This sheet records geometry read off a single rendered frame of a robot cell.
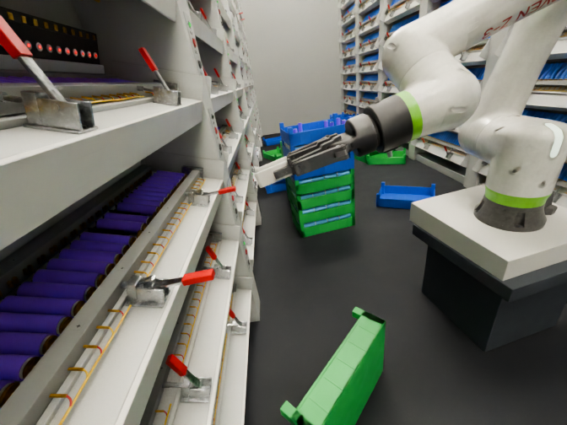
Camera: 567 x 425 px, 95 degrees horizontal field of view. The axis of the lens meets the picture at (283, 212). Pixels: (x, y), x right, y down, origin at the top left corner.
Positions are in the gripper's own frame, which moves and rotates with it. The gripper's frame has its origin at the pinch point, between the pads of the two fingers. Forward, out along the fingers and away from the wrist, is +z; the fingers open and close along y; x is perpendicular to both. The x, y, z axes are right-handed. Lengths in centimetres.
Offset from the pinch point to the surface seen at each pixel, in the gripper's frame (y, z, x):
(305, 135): 67, -14, -8
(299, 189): 67, -3, -30
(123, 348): -32.6, 17.1, -1.7
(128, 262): -23.1, 18.8, 2.5
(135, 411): -36.8, 15.8, -4.9
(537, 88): 67, -115, -28
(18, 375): -36.2, 21.6, 2.3
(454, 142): 117, -108, -59
